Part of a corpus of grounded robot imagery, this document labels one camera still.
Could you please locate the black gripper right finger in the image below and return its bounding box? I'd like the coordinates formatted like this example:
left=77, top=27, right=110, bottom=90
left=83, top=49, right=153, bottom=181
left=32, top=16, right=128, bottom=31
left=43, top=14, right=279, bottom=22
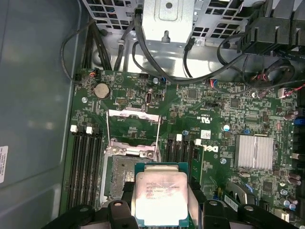
left=188, top=182, right=294, bottom=229

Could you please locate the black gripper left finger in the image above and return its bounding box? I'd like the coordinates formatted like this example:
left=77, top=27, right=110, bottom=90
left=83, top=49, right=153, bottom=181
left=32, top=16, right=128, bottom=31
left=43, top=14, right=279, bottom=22
left=46, top=181, right=137, bottom=229

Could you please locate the silver CPU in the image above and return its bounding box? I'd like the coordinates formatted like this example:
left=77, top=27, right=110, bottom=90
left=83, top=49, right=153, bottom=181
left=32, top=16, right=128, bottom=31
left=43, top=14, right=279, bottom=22
left=134, top=162, right=190, bottom=227

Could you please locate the metal socket cover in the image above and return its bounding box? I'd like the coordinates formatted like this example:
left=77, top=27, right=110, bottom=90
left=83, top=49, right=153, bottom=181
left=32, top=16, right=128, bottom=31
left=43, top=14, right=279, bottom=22
left=106, top=107, right=163, bottom=155

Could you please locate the CPU socket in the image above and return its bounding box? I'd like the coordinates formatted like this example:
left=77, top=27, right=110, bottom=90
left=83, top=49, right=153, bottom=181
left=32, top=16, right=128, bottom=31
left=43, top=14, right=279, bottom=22
left=101, top=140, right=191, bottom=208

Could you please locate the green RAM stick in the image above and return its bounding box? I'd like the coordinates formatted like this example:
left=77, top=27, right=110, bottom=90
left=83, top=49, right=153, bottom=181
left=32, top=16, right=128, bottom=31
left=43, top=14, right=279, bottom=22
left=192, top=145, right=205, bottom=186

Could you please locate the silver chipset heatsink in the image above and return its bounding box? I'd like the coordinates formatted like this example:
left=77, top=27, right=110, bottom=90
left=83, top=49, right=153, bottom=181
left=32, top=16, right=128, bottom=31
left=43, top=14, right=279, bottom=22
left=234, top=134, right=275, bottom=172

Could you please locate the green motherboard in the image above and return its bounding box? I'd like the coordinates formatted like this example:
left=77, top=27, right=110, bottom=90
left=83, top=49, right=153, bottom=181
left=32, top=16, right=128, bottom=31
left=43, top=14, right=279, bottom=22
left=59, top=68, right=305, bottom=229

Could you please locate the white label sticker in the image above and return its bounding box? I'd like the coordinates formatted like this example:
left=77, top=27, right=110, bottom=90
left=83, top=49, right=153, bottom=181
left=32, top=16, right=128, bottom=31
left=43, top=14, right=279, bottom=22
left=0, top=145, right=9, bottom=184

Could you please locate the round coin cell battery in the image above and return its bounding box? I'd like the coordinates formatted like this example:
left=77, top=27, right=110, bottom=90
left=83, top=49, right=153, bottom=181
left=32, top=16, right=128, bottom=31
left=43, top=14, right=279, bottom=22
left=94, top=83, right=111, bottom=99

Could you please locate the black PC case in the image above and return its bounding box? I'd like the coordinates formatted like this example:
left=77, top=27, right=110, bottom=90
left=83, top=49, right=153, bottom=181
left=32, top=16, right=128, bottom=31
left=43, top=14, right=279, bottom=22
left=0, top=0, right=244, bottom=229

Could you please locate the black disk bay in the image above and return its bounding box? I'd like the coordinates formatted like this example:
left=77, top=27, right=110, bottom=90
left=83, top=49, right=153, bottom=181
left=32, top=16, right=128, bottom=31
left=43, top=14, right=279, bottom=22
left=235, top=0, right=305, bottom=58

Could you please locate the grey metal drive cage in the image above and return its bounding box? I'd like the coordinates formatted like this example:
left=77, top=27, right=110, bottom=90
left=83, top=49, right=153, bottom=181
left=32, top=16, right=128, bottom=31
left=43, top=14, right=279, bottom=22
left=80, top=0, right=247, bottom=47

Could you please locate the thin black cable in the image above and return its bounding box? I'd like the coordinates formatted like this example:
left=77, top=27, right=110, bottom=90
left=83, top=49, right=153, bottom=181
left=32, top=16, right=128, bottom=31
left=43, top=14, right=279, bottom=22
left=183, top=37, right=196, bottom=79

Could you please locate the black cable bundle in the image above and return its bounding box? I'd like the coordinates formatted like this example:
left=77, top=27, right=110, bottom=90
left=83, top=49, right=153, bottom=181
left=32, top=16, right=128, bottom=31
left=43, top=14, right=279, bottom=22
left=82, top=20, right=112, bottom=71

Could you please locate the thick black cable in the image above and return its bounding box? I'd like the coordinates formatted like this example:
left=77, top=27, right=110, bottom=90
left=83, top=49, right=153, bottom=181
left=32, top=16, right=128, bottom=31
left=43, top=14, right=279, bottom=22
left=132, top=8, right=246, bottom=83

